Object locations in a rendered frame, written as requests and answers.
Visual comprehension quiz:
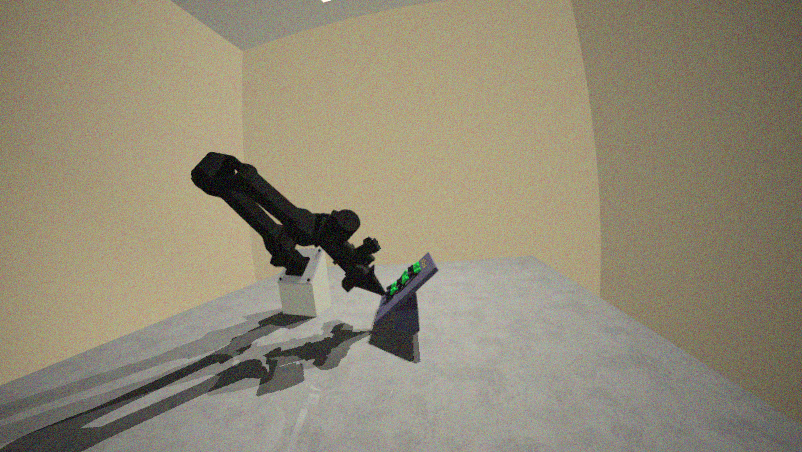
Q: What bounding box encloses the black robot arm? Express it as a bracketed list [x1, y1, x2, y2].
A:
[191, 152, 381, 277]

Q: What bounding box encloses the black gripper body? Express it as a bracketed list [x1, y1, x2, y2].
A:
[331, 242, 375, 292]

